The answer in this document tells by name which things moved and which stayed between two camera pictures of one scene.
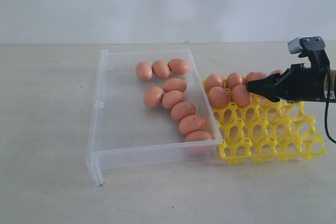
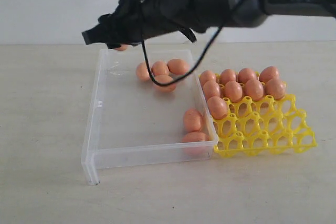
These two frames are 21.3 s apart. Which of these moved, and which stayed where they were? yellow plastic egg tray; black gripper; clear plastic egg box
Moved: black gripper; yellow plastic egg tray
Stayed: clear plastic egg box
